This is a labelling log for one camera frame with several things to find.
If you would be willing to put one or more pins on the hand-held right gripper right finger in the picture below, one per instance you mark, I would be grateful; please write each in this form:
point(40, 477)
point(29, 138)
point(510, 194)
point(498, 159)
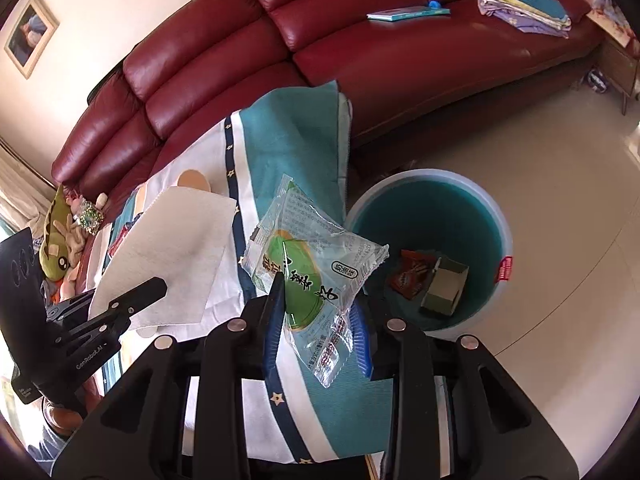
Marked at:
point(361, 342)

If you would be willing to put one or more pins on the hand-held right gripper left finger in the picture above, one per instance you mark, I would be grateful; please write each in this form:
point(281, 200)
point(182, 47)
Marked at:
point(274, 321)

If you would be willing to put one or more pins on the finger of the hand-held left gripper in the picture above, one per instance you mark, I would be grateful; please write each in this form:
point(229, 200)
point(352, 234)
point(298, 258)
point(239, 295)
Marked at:
point(145, 291)
point(112, 319)

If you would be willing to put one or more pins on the white paper towel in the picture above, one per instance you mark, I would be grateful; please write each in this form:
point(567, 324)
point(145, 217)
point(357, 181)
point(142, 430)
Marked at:
point(170, 250)

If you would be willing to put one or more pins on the green clear snack packet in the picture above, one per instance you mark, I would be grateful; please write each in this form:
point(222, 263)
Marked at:
point(300, 240)

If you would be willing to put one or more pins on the blue round trash bin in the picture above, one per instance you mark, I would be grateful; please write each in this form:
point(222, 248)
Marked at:
point(425, 210)

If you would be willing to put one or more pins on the green plush toy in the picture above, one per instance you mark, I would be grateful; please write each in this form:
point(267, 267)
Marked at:
point(57, 255)

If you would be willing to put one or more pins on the red snack wrapper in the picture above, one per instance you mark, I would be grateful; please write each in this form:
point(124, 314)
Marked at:
point(407, 272)

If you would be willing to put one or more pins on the clear jar of glitter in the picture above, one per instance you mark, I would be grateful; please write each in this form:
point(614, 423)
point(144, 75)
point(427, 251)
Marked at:
point(90, 217)

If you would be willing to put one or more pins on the small green cardboard box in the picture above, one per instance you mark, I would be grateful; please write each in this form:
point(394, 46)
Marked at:
point(442, 290)

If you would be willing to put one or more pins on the beige curtain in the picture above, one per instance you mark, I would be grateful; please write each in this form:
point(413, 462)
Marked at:
point(15, 180)

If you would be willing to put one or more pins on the teal striped printed blanket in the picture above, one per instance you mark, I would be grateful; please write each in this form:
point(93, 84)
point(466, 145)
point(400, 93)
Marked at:
point(295, 135)

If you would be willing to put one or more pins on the dark red leather sofa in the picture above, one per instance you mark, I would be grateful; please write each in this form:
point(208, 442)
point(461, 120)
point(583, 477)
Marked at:
point(350, 50)

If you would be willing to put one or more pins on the teal book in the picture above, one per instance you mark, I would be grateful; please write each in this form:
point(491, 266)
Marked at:
point(400, 13)

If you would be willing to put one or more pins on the small blue toy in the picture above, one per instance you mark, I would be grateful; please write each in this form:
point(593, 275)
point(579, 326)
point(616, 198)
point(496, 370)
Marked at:
point(434, 4)

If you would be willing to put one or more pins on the stack of folded cloths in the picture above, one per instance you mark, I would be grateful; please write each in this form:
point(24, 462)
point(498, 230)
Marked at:
point(520, 10)

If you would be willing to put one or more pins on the wooden side table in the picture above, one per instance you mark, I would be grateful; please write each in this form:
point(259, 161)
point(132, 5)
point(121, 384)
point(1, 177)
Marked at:
point(617, 65)

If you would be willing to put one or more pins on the framed wall picture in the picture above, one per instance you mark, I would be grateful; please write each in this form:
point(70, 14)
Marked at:
point(30, 32)

